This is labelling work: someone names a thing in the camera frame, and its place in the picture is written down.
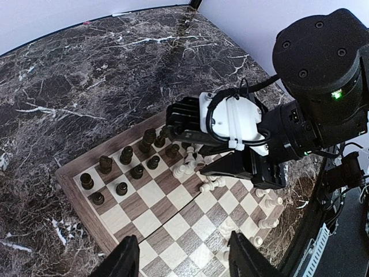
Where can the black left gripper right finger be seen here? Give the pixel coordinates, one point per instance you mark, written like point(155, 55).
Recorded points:
point(245, 259)

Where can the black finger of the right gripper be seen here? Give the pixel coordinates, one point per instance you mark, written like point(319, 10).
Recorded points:
point(234, 164)

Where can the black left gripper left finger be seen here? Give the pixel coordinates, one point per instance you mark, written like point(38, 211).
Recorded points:
point(123, 261)

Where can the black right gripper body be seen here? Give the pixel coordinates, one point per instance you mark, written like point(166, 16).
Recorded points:
point(262, 172)

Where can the white pawn column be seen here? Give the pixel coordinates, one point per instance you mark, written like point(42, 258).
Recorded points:
point(257, 241)

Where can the white pawn alone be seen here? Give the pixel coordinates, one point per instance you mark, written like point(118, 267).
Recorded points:
point(211, 185)

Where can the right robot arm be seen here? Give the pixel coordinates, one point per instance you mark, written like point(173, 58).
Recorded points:
point(322, 62)

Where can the wooden chess board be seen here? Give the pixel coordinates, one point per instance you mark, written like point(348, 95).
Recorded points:
point(118, 191)

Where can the white slotted cable duct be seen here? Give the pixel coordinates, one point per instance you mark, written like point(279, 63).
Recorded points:
point(315, 251)

